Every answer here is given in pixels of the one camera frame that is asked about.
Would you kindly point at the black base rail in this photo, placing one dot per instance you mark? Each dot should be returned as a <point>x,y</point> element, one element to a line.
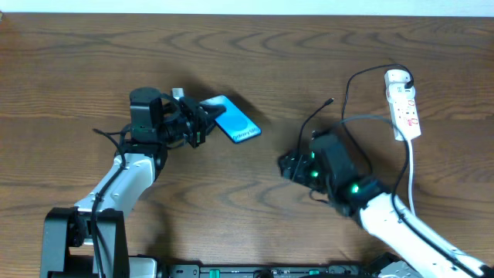
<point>262,271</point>

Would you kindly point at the white USB charger adapter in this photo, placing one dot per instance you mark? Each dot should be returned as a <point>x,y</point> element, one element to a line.
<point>399,76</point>

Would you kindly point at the blue Galaxy smartphone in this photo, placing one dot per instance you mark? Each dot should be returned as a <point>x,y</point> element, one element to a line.
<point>235,124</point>

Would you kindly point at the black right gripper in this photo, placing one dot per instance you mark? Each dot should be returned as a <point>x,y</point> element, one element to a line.
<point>292,167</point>

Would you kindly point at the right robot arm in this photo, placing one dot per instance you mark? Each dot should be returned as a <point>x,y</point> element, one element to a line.
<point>328,169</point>

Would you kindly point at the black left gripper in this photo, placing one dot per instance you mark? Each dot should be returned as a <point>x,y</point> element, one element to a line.
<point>197,126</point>

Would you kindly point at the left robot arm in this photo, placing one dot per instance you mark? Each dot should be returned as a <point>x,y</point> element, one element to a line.
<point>89,239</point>

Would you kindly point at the white power strip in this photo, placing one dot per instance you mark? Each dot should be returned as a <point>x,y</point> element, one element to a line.
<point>403,111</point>

